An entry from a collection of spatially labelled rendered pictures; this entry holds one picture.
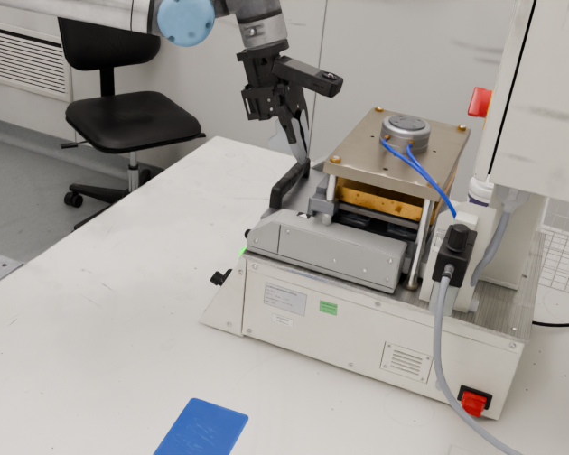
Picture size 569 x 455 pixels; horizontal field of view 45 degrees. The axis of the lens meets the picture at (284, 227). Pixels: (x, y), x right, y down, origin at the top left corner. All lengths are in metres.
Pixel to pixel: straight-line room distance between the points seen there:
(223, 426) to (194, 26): 0.59
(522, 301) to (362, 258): 0.26
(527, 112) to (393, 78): 1.76
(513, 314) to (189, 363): 0.53
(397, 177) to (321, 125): 1.80
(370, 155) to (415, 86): 1.58
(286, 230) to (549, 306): 0.63
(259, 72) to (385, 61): 1.51
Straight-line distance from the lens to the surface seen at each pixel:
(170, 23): 1.00
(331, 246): 1.08
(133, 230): 1.54
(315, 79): 1.14
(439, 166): 1.10
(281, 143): 1.20
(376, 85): 2.70
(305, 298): 1.14
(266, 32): 1.15
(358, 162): 1.07
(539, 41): 0.91
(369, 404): 1.16
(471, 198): 1.61
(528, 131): 0.95
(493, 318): 1.10
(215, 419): 1.11
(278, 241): 1.11
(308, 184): 1.29
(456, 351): 1.12
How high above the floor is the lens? 1.55
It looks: 31 degrees down
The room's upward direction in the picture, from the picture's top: 6 degrees clockwise
